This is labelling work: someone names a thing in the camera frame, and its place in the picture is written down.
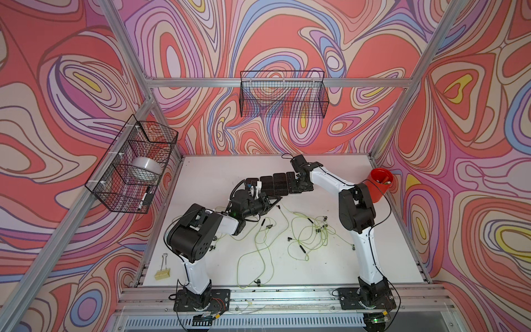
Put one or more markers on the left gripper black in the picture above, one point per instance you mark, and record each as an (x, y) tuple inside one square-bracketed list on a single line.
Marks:
[(263, 201)]

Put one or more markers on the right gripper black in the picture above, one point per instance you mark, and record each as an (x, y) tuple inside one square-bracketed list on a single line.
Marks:
[(310, 187)]

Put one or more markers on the black phone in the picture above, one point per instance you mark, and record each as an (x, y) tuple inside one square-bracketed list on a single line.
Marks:
[(280, 184), (293, 182), (252, 181), (267, 185)]

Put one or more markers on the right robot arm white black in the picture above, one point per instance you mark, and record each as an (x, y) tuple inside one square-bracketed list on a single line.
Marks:
[(357, 215)]

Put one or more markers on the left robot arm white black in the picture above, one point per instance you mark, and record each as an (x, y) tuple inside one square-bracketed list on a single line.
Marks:
[(191, 235)]

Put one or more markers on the red cylindrical cup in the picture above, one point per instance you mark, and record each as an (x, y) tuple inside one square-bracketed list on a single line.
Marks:
[(378, 182)]

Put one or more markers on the yellow binder clip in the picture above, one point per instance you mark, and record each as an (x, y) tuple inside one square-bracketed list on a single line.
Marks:
[(164, 272)]

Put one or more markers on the white tape roll in basket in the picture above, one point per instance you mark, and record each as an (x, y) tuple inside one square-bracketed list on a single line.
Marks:
[(145, 169)]

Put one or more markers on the black wire basket on back wall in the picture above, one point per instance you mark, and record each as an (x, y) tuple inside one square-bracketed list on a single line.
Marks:
[(283, 94)]

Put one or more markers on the black wire basket on wall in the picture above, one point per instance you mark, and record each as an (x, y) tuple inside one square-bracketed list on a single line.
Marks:
[(127, 180), (283, 94)]

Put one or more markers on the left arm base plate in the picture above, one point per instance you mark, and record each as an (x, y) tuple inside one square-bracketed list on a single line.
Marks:
[(214, 301)]

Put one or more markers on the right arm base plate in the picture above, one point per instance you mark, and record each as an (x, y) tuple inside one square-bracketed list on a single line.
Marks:
[(365, 299)]

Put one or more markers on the black wire basket on left wall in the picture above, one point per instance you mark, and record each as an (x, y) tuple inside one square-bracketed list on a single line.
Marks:
[(127, 180)]

